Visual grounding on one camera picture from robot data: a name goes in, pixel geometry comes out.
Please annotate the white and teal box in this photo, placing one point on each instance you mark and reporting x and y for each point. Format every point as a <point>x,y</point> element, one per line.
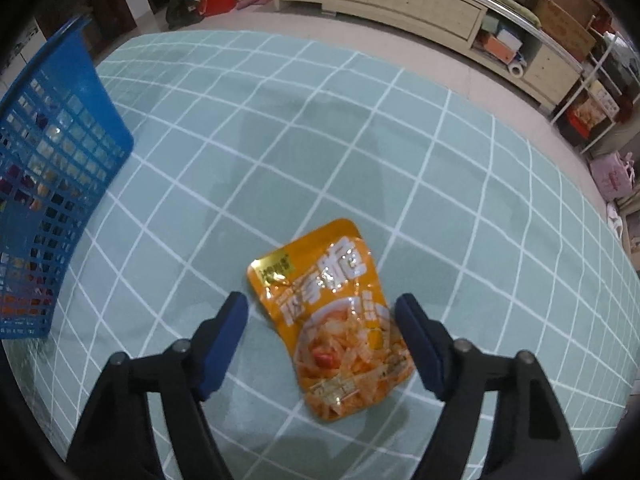
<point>509,36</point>

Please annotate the beige carton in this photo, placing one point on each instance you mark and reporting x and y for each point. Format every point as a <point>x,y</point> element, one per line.
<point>607,94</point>

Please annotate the small orange box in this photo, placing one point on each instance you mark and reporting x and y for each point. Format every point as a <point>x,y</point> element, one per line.
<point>502,49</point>

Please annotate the green folded cloth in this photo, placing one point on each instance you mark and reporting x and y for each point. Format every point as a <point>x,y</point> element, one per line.
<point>510,5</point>

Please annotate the black bag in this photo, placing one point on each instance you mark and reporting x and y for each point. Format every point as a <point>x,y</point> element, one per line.
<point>182,2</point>

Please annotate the orange printed snack bag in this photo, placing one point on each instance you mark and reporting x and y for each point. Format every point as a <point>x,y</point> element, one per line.
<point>589,112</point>

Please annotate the white paper roll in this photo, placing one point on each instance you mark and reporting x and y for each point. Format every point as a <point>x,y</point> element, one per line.
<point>517,67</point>

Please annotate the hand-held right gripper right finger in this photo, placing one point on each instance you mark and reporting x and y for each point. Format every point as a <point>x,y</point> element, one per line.
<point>425,350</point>

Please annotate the pink tote bag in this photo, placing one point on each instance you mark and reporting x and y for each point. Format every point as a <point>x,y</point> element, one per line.
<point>612,175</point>

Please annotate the yellow-orange snack pouch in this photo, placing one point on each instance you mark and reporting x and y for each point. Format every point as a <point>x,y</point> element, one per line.
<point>330,310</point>

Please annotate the teal checkered tablecloth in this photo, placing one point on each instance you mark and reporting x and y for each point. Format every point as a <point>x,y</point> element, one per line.
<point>350,160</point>

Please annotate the white slipper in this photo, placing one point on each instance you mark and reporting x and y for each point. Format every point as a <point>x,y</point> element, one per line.
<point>621,230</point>
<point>612,209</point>

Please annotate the blue plastic basket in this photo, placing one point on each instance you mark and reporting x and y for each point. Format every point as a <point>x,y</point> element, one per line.
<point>85,90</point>

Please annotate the brown cardboard box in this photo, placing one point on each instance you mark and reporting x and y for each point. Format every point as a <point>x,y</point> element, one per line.
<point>567,30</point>

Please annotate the white metal shelf rack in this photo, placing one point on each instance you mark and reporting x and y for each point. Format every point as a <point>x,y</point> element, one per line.
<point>592,75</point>

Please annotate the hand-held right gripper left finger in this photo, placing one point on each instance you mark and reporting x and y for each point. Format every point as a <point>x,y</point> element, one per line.
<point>225,345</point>

